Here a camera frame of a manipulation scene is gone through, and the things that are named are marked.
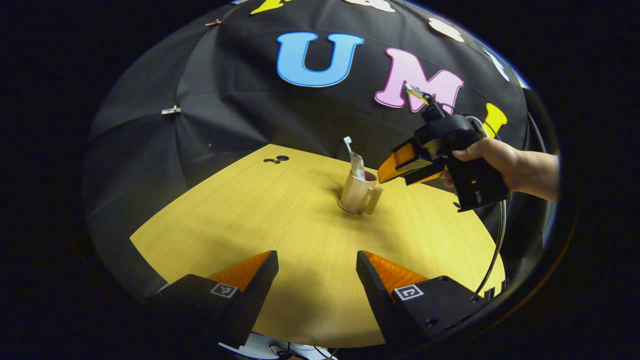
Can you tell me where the white round object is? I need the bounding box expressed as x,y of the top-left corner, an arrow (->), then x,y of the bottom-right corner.
219,331 -> 337,360

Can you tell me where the beige cup with handle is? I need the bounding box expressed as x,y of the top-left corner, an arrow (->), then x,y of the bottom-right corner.
337,169 -> 384,216

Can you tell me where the black cable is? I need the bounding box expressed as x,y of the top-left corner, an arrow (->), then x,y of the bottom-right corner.
472,115 -> 509,297

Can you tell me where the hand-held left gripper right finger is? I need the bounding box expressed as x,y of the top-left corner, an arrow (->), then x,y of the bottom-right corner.
356,250 -> 491,352

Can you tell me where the black backdrop cloth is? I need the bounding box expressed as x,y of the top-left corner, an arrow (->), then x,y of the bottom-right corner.
82,0 -> 558,301

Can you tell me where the wooden desktop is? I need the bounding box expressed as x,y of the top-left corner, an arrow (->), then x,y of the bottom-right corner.
130,144 -> 506,348

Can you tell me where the white toothpaste tube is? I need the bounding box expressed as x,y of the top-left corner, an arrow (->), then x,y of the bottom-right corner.
349,152 -> 367,181

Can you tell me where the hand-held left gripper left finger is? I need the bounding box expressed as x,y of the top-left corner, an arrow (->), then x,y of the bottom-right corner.
145,250 -> 279,349

